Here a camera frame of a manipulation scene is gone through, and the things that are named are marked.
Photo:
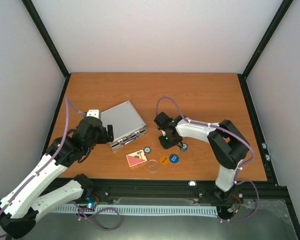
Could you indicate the pink yellow card deck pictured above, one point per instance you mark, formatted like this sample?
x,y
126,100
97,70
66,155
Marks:
x,y
136,158

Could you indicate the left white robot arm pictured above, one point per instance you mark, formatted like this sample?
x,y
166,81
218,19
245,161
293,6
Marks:
x,y
26,205

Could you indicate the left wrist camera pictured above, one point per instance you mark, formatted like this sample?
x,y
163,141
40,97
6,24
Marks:
x,y
95,113

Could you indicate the blue green chip stack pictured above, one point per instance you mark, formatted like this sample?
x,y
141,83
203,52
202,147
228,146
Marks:
x,y
184,147

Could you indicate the black aluminium frame rail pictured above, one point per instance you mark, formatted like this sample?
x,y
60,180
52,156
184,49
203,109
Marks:
x,y
205,191

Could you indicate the aluminium poker case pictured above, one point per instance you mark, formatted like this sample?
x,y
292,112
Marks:
x,y
126,123

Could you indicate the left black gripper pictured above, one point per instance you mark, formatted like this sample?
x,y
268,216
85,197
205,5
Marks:
x,y
104,138

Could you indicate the clear round dealer button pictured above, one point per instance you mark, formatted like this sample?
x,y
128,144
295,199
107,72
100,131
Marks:
x,y
152,166

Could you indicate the blue small blind button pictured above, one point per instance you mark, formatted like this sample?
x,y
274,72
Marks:
x,y
174,158

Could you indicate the orange big blind button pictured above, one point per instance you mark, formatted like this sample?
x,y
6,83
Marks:
x,y
164,160

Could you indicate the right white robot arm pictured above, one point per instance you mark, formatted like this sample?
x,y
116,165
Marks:
x,y
229,147

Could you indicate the light blue cable duct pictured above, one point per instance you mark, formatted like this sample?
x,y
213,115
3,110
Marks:
x,y
152,210

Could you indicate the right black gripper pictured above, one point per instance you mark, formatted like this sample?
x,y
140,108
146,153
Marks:
x,y
166,145

